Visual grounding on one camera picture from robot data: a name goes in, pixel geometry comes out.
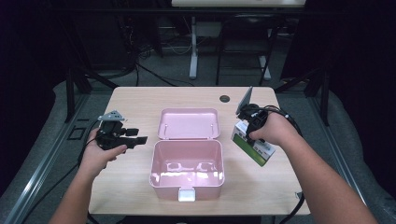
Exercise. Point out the grey metal floor rail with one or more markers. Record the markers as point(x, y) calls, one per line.
point(342, 161)
point(46, 155)

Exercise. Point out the black metal chair frame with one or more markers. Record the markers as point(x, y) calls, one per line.
point(219, 62)

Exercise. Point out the white desk with white legs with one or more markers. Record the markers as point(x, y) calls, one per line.
point(193, 46)

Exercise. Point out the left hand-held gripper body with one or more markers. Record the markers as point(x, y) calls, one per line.
point(109, 137)

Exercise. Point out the person's right hand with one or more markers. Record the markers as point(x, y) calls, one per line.
point(277, 129)

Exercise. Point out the metal table bracket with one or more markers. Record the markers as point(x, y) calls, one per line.
point(299, 195)

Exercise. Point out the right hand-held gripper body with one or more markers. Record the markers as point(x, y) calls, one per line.
point(255, 119)

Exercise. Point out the black metal stand frame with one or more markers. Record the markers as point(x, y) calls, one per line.
point(70, 96)
point(323, 99)

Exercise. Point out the green and white carton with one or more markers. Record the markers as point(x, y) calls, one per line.
point(244, 146)

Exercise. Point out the person's left hand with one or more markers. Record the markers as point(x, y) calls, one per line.
point(96, 158)

